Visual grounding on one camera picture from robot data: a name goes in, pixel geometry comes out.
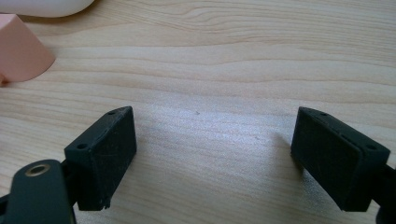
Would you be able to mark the salmon pink toy brick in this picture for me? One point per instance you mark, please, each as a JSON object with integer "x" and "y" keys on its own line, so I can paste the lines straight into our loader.
{"x": 21, "y": 53}

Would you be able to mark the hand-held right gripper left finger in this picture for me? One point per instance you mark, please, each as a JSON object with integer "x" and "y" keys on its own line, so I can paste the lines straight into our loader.
{"x": 99, "y": 168}

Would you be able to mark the white plastic bin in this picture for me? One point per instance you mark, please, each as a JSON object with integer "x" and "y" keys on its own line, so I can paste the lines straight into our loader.
{"x": 40, "y": 7}

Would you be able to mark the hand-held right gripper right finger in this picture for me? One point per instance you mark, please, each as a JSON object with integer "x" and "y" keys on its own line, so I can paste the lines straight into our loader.
{"x": 336, "y": 165}

